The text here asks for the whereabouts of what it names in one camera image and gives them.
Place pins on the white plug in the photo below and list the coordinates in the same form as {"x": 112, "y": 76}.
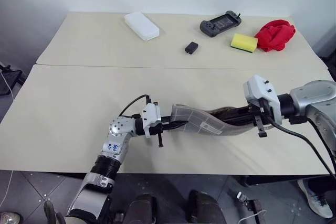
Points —
{"x": 240, "y": 196}

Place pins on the small black adapter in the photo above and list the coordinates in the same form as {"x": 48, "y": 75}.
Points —
{"x": 191, "y": 48}

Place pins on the white sneaker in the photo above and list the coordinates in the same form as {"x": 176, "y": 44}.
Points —
{"x": 315, "y": 200}

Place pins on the grey handheld controller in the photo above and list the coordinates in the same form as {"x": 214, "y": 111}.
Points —
{"x": 220, "y": 23}

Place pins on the yellow green sponge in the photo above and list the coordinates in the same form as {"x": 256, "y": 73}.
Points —
{"x": 244, "y": 42}

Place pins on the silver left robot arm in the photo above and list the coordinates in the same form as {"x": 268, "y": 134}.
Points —
{"x": 118, "y": 129}

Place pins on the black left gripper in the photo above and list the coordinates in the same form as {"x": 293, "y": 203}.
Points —
{"x": 160, "y": 129}

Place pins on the grey plaid pouch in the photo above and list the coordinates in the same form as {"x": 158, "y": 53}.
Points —
{"x": 199, "y": 121}

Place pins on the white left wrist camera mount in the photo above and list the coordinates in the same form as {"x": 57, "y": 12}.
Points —
{"x": 151, "y": 115}

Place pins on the grey shoe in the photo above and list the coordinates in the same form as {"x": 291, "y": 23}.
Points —
{"x": 9, "y": 218}

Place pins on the white plastic box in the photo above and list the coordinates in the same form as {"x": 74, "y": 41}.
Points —
{"x": 141, "y": 26}

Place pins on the red cloth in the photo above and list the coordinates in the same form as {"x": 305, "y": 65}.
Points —
{"x": 274, "y": 35}

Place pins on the black table frame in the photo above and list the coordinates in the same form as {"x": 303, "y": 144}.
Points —
{"x": 275, "y": 179}

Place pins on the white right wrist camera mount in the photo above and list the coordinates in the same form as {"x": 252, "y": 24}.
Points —
{"x": 258, "y": 85}

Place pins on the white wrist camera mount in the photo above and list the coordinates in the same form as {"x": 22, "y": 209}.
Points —
{"x": 151, "y": 115}
{"x": 258, "y": 85}

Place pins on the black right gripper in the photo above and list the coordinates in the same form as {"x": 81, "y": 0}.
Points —
{"x": 260, "y": 111}

